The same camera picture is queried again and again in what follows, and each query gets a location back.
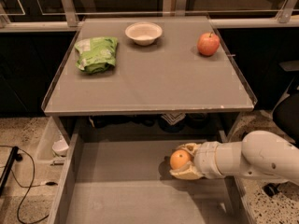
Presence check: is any white cup in bin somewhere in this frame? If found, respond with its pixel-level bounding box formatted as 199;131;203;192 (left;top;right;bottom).
52;138;69;157

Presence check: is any black cable on floor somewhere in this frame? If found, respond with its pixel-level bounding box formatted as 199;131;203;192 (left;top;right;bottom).
0;145;59;224

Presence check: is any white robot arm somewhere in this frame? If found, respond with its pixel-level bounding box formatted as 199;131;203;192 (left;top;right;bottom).
170;131;299;185

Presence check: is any white paper bowl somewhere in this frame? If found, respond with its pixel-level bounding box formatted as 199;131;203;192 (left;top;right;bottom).
125;21;163;46

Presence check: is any black office chair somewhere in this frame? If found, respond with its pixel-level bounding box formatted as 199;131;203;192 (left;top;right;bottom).
241;59;299;198

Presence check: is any grey cabinet with glass top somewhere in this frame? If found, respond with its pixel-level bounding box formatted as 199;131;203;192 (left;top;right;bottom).
41;15;258;142

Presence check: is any grey open top drawer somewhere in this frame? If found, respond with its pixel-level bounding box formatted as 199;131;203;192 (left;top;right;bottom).
48;133;255;224

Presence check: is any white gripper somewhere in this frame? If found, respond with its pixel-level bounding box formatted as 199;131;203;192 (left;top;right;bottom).
170;142;224;180

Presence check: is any red apple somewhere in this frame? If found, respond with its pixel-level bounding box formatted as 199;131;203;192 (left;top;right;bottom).
197;32;220;56

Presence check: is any orange fruit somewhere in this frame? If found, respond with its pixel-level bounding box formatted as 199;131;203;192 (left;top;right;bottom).
170;149;192;170

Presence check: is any black bar on floor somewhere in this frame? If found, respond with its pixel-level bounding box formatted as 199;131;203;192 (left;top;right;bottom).
0;147;19;196

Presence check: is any green snack bag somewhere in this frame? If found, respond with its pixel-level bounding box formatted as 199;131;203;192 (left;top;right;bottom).
75;36;118;74

